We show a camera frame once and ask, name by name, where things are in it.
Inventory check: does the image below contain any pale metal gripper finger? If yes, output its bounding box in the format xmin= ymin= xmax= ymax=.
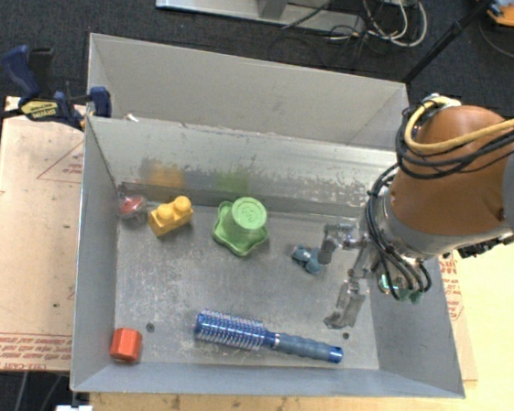
xmin=322 ymin=278 xmax=370 ymax=334
xmin=318 ymin=221 xmax=370 ymax=269

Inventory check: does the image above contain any small blue-grey toy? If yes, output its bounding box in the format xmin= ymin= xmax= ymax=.
xmin=289 ymin=243 xmax=328 ymax=276

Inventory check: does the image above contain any green star-shaped cup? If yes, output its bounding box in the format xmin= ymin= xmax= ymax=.
xmin=209 ymin=192 xmax=274 ymax=261

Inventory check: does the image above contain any grey metal bin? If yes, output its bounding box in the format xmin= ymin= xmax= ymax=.
xmin=49 ymin=32 xmax=503 ymax=411

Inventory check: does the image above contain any blue round hairbrush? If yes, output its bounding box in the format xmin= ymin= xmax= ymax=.
xmin=191 ymin=308 xmax=347 ymax=365

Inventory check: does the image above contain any yellow toy brick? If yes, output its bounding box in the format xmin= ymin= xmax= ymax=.
xmin=146 ymin=191 xmax=196 ymax=241

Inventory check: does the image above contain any red and clear spinning top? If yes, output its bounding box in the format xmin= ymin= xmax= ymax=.
xmin=114 ymin=191 xmax=149 ymax=226

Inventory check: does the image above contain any red-orange cylinder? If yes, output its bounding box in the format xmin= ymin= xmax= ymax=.
xmin=107 ymin=325 xmax=145 ymax=364

